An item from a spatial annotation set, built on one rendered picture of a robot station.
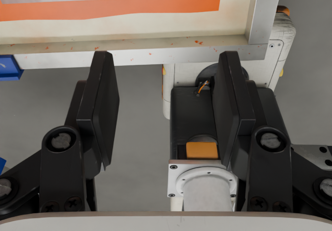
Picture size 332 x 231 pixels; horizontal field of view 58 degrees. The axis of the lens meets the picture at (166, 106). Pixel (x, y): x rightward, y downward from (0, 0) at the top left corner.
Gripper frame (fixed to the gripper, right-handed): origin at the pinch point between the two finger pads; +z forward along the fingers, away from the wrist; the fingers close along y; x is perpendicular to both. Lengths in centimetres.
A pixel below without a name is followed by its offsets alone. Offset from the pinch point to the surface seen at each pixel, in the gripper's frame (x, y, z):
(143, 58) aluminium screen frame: -26.9, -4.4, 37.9
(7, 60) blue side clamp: -26, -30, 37
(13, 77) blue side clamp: -30, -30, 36
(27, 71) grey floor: -114, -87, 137
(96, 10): -18.7, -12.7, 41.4
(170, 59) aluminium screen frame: -27.0, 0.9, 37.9
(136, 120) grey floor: -161, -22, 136
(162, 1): -16.9, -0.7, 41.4
